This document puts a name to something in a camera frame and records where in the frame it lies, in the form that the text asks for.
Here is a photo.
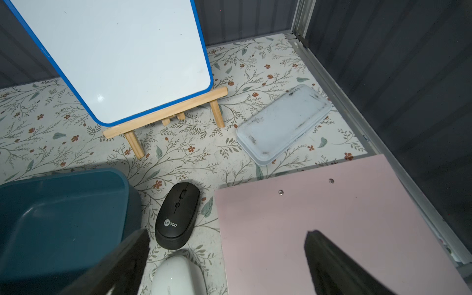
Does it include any blue framed whiteboard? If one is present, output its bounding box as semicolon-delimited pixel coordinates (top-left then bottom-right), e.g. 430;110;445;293
6;1;213;127

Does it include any floral patterned table mat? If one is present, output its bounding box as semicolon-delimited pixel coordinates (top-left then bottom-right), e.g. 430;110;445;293
1;34;371;295

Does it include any pale blue plastic lid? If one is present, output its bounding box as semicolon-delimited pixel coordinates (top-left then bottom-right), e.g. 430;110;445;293
236;84;333;166

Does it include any teal storage box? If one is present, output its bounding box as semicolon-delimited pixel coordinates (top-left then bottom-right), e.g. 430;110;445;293
1;168;142;295

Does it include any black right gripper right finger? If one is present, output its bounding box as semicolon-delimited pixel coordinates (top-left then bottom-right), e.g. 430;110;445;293
304;231;393;295

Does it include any black Lecoo mouse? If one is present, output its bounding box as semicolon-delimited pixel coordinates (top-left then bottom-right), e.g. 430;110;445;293
155;182;200;250

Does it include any white slim mouse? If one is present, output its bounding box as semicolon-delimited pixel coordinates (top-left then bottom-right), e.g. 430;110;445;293
150;255;207;295

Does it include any pink clipboard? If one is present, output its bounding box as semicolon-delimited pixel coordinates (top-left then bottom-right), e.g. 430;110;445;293
214;155;470;295

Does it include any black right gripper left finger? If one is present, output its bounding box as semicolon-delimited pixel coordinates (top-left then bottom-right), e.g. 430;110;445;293
60;229;150;295

